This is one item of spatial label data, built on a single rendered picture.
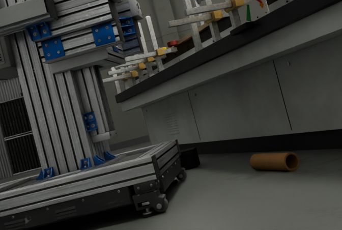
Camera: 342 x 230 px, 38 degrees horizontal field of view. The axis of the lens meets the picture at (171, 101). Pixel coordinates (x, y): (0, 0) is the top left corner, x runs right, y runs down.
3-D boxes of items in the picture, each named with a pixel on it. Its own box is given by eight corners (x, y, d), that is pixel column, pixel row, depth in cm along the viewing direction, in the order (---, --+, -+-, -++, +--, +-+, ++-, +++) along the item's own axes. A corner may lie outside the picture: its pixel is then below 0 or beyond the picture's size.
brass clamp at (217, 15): (214, 19, 276) (211, 9, 276) (204, 25, 288) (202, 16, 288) (224, 17, 278) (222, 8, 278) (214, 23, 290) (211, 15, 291)
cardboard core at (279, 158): (281, 154, 215) (248, 155, 243) (286, 173, 215) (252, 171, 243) (296, 150, 218) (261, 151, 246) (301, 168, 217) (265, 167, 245)
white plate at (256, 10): (268, 13, 228) (263, -8, 228) (241, 28, 252) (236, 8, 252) (269, 13, 228) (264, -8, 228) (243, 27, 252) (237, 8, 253)
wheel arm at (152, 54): (123, 63, 363) (122, 57, 363) (122, 63, 366) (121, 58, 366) (177, 51, 378) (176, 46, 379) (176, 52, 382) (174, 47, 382)
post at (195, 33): (198, 51, 306) (179, -19, 307) (195, 53, 311) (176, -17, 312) (204, 50, 308) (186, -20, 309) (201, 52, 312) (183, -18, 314)
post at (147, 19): (161, 77, 376) (145, 16, 377) (160, 78, 379) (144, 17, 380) (165, 76, 377) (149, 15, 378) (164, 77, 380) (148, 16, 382)
